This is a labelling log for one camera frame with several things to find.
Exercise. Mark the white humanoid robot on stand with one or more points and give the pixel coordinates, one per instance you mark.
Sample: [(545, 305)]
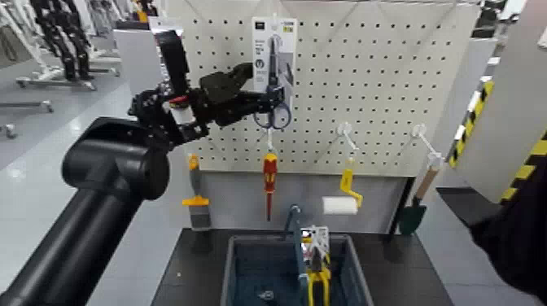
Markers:
[(25, 34)]

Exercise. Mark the white perforated pegboard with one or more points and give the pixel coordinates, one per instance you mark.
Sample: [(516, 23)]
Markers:
[(376, 85)]

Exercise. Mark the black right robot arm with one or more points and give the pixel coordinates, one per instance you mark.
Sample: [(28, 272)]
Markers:
[(521, 239)]

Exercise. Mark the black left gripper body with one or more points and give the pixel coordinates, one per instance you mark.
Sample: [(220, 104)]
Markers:
[(154, 109)]

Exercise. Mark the blue scissors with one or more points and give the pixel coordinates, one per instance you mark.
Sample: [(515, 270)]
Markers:
[(262, 42)]

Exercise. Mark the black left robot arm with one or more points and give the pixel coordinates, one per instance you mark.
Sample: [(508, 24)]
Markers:
[(85, 230)]

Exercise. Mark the small grey metal clip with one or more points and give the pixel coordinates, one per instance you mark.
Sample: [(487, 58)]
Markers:
[(266, 295)]

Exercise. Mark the yellow black hazard tape strip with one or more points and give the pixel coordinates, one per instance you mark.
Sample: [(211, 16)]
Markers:
[(523, 171), (470, 119)]

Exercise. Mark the yellow grey scraper tool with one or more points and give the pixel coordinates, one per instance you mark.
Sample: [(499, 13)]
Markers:
[(195, 201)]

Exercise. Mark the grey partition panel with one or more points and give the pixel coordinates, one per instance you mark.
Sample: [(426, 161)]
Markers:
[(513, 85)]

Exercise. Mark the red yellow screwdriver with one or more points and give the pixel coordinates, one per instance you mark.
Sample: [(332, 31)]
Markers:
[(270, 171)]

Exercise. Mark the yellow pliers on card package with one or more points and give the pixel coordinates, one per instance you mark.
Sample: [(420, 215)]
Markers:
[(318, 277)]

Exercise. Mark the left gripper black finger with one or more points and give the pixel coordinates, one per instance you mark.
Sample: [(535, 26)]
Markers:
[(248, 102), (224, 85)]

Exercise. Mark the grey teal plastic crate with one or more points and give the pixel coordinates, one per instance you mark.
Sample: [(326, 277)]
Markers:
[(256, 265)]

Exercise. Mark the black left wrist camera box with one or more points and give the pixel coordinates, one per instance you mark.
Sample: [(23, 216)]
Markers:
[(173, 60)]

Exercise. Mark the white pegboard hook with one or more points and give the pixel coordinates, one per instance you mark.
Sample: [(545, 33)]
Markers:
[(344, 128), (269, 141), (419, 130)]

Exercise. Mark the grey display stand base panel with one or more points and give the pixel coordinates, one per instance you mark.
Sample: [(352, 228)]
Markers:
[(239, 196)]

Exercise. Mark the white red sealant tube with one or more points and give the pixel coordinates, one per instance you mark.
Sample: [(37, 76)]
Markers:
[(164, 24)]

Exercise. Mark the black humanoid robot on stand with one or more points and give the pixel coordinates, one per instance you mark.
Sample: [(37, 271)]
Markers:
[(64, 38)]

